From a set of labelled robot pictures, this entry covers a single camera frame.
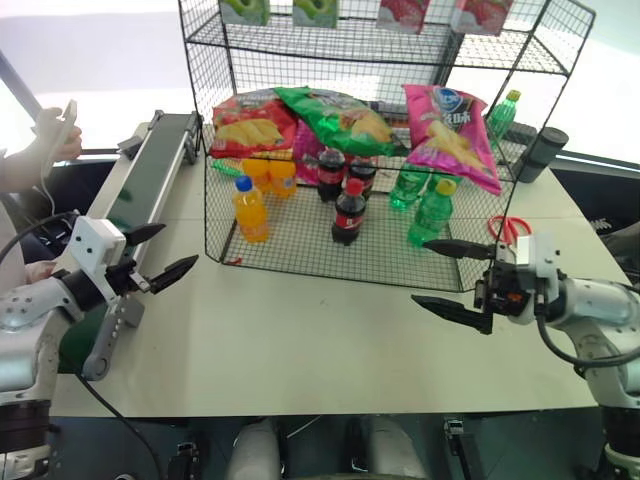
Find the person white garment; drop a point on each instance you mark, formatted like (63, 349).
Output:
(11, 240)

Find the grey conveyor belt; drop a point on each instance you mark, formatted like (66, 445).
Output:
(145, 170)

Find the black cylinder container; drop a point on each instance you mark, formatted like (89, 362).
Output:
(542, 150)

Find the person bare forearm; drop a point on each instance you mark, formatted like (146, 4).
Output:
(22, 167)

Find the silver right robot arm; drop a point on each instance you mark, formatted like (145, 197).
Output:
(600, 305)

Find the black bracket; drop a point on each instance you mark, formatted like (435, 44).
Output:
(184, 462)
(457, 445)

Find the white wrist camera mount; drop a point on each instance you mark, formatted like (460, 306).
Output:
(95, 240)
(535, 247)

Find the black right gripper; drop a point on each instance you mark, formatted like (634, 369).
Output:
(505, 295)

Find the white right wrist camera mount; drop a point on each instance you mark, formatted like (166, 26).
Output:
(535, 247)

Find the green plastic bottle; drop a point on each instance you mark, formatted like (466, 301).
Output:
(225, 167)

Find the grey rounded shape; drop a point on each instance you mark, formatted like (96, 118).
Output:
(397, 450)
(257, 450)

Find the red scissors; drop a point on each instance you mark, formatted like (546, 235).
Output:
(515, 226)

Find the magenta snack bag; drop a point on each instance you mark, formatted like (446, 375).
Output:
(306, 150)

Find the cola bottle red cap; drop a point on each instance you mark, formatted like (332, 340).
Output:
(348, 215)
(331, 172)
(362, 176)

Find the dark grey pole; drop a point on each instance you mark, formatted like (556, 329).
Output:
(20, 82)

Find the white handheld device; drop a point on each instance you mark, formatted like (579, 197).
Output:
(68, 116)

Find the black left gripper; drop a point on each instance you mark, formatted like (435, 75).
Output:
(122, 280)

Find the person bare hand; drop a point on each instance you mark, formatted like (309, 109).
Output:
(62, 140)

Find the red chips bag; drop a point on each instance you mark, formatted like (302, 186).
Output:
(250, 125)

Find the green apple juice carton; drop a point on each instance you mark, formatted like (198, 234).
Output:
(316, 12)
(245, 11)

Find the green soda bottle yellow cap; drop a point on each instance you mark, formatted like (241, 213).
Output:
(430, 215)
(504, 117)

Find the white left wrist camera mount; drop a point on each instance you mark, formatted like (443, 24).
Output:
(95, 240)

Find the green chips bag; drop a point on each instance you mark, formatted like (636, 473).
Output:
(340, 120)

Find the orange soda bottle blue cap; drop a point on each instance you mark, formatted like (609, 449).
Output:
(251, 212)

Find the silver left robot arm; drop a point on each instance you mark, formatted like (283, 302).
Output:
(20, 310)

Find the pink chips bag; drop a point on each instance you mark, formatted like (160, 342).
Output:
(450, 140)

